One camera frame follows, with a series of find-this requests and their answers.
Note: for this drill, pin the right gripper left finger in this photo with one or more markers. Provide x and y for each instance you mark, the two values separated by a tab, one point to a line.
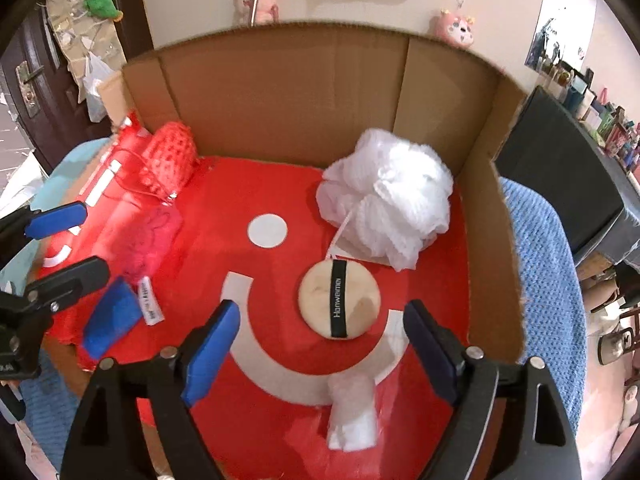
107	439

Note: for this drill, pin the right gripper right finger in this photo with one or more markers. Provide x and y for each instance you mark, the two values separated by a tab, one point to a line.
508	420

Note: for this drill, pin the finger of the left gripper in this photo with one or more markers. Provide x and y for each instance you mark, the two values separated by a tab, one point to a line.
26	224
64	288

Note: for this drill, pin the blue cloth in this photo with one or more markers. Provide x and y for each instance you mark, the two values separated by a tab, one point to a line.
116	313

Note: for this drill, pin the red crocheted heart toy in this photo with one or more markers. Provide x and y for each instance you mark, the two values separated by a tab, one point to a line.
143	248

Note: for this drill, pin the white towel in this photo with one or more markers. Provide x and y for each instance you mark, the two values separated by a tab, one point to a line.
353	421

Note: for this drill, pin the red mesh bath pouf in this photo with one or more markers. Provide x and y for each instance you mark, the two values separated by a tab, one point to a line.
169	159

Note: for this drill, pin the beige round powder puff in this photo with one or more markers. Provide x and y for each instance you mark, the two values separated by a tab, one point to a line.
339	299

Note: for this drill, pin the white mesh bath pouf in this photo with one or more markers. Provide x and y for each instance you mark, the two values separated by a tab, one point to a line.
389	199

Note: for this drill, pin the dark brown door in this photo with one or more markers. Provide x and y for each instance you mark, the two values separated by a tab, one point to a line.
42	89

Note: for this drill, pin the blue knitted blanket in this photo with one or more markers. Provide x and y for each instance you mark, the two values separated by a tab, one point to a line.
554	321

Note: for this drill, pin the white plastic bag on door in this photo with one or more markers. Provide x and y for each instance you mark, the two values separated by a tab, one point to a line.
96	72

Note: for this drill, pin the beige hanging door organizer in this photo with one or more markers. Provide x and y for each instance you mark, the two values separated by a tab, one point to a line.
81	33

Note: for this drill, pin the green plush toy on door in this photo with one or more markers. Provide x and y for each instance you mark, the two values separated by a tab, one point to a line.
104	9

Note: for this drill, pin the dark cloth covered table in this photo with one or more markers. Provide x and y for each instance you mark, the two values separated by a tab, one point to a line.
550	153

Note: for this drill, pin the red-lined cardboard box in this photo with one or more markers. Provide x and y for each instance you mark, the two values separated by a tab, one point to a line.
269	108

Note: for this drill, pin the pink plush toy on wall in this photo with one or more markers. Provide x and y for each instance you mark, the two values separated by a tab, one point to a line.
454	28

